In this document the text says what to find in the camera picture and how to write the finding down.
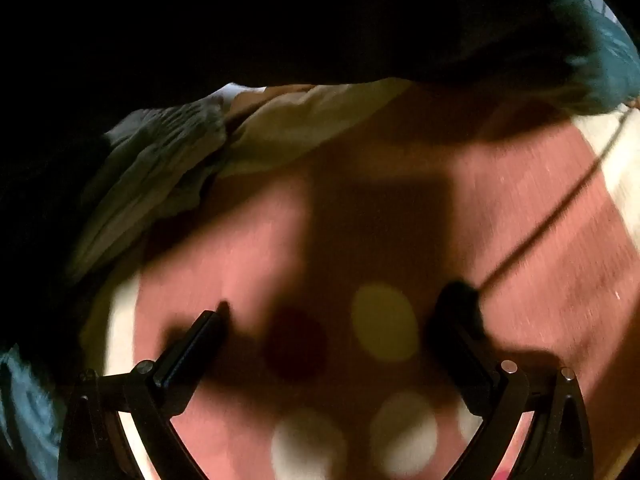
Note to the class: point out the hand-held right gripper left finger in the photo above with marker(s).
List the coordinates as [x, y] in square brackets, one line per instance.
[200, 340]

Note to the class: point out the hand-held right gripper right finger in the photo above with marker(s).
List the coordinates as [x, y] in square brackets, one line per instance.
[462, 325]

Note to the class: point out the dark green puffer jacket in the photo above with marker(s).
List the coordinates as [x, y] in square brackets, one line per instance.
[600, 55]

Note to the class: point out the red cream printed blanket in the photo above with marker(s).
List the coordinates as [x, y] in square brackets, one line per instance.
[380, 220]

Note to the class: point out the grey pleated cloth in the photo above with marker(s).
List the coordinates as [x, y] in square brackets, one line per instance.
[150, 160]

